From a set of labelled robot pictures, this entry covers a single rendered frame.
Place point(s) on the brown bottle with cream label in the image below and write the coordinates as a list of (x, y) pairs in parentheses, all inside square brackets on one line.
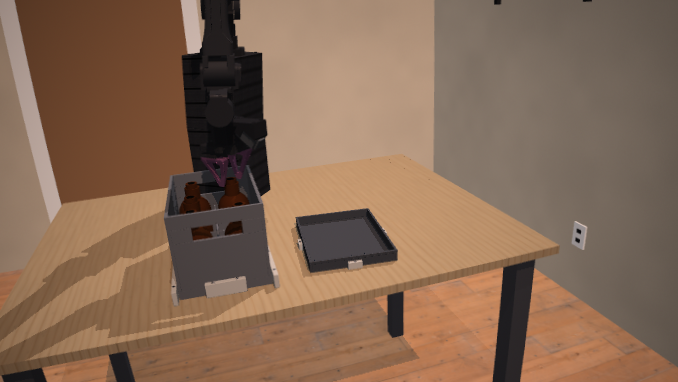
[(201, 232)]

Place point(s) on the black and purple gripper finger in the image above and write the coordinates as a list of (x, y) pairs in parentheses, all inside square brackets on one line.
[(232, 159), (223, 163)]

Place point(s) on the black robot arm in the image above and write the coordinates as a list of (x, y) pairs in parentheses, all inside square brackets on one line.
[(220, 40)]

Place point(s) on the brown ceramic bottle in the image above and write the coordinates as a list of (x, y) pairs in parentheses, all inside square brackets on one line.
[(234, 227)]

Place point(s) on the dark grey divided crate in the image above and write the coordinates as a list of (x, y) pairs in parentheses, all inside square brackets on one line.
[(224, 257)]

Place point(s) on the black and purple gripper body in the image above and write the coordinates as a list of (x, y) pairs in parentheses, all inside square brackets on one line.
[(209, 147)]

